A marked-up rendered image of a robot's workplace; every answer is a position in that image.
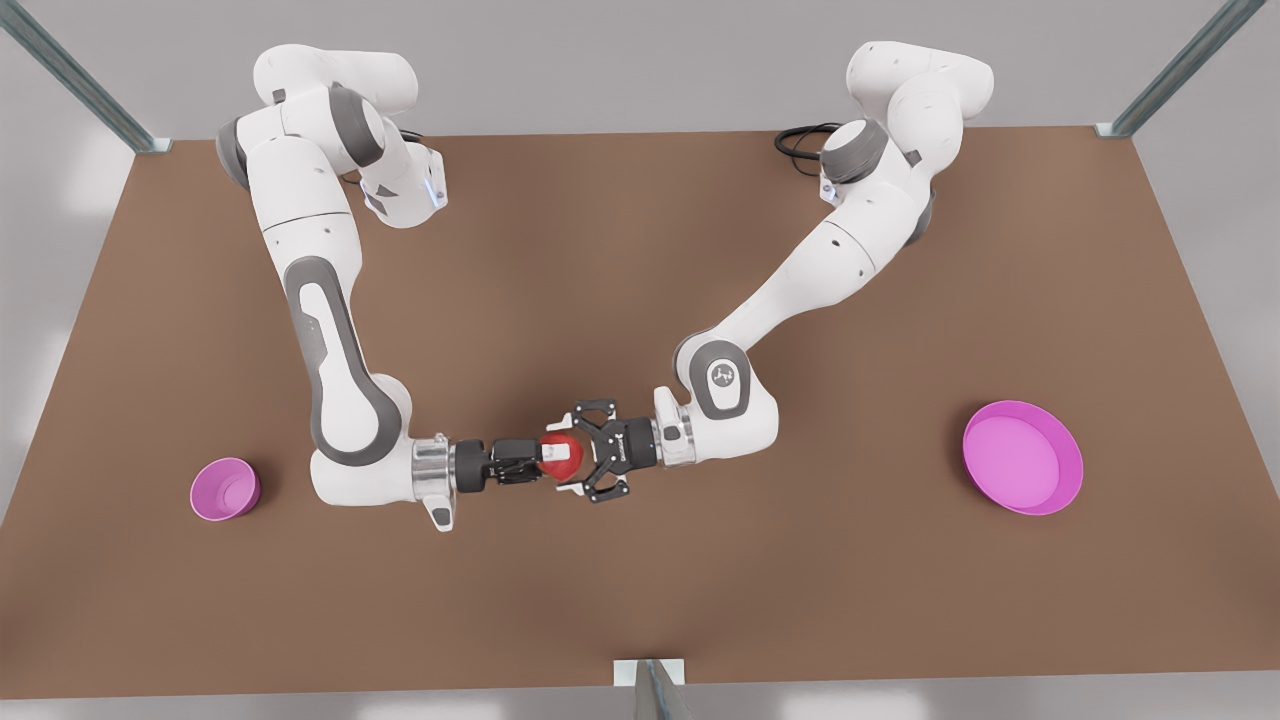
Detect red apple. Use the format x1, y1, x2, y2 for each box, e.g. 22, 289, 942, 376
539, 430, 587, 482

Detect small pink bowl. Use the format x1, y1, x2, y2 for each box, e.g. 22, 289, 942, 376
190, 457, 262, 523

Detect pink plate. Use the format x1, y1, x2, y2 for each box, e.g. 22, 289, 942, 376
962, 400, 1085, 517

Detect silver frame post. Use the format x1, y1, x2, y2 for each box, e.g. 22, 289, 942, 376
1094, 0, 1269, 139
0, 0, 173, 154
613, 658, 688, 720

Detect black cable loop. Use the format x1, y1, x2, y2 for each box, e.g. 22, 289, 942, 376
774, 122, 843, 167

